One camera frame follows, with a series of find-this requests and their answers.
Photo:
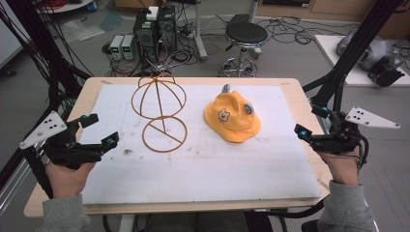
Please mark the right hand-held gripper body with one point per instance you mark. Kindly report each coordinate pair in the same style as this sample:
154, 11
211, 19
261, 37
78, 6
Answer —
341, 137

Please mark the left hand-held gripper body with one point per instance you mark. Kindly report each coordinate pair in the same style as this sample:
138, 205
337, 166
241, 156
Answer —
69, 151

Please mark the person's left hand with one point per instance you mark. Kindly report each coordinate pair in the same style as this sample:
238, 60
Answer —
66, 179

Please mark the person's right hand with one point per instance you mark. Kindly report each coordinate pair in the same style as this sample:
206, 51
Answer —
341, 167

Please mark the wooden table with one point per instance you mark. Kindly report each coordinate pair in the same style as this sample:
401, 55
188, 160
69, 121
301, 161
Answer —
303, 96

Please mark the black metal bar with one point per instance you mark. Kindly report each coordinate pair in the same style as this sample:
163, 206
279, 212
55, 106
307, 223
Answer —
37, 170

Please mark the white floor board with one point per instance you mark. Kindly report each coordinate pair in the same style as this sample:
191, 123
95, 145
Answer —
328, 51

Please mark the black device on board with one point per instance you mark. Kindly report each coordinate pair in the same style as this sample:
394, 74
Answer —
385, 72

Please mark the yellow bucket hat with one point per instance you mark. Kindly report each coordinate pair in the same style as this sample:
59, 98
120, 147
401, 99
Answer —
230, 117

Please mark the grey bench power supply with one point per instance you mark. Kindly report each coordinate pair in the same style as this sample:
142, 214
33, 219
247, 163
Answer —
129, 47
116, 46

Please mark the grey robot shell part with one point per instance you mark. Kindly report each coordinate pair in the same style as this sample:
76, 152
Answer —
374, 50

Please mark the white foam mat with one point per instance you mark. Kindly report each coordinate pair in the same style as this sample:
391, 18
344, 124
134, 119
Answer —
206, 174

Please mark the black computer tower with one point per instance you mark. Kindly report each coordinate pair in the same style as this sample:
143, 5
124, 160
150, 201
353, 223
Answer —
167, 27
146, 35

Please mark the black round stool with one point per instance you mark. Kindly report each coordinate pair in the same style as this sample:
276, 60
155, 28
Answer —
246, 34

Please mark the white box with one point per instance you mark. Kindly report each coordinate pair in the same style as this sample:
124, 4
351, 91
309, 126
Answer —
152, 13

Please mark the grey metal desk leg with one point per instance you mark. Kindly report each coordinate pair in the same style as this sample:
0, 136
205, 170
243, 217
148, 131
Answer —
200, 35

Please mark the black metal frame stand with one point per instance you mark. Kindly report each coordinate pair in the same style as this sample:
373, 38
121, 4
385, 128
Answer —
357, 48
48, 54

